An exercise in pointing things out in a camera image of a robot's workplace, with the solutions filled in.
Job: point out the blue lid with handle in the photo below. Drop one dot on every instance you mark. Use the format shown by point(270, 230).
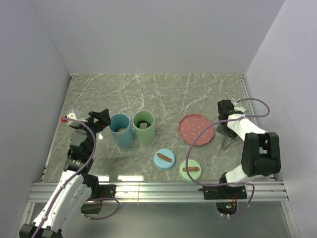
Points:
point(164, 159)

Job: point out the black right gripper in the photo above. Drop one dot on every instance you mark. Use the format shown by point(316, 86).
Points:
point(229, 134)

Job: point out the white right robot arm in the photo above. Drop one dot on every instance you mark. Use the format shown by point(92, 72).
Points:
point(237, 176)

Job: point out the green cylindrical lunch container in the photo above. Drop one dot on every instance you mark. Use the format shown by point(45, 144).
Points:
point(144, 135)

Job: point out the yellow sushi roll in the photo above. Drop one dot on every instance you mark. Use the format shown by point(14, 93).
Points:
point(143, 124)

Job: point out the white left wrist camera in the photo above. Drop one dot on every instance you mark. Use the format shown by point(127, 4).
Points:
point(73, 114)

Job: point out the blue cylindrical lunch container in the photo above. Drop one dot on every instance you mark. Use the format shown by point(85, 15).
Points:
point(124, 138)

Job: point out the cream steamed bun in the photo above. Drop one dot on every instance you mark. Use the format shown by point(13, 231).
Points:
point(121, 129)

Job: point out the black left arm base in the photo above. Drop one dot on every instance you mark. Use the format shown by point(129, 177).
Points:
point(103, 191)

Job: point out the aluminium table edge rail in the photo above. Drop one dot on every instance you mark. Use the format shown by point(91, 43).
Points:
point(255, 119)

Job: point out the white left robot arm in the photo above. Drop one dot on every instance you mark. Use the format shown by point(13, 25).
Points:
point(77, 190)

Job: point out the aluminium front frame rail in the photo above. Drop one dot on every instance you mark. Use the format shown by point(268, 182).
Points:
point(165, 192)

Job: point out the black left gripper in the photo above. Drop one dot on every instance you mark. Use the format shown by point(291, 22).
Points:
point(103, 117)

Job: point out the green lid with handle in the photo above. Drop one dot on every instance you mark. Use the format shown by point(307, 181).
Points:
point(194, 168)

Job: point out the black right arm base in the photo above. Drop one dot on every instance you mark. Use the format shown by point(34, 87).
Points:
point(225, 192)

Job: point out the pink dotted plate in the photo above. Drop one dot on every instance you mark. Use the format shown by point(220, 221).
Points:
point(191, 125)

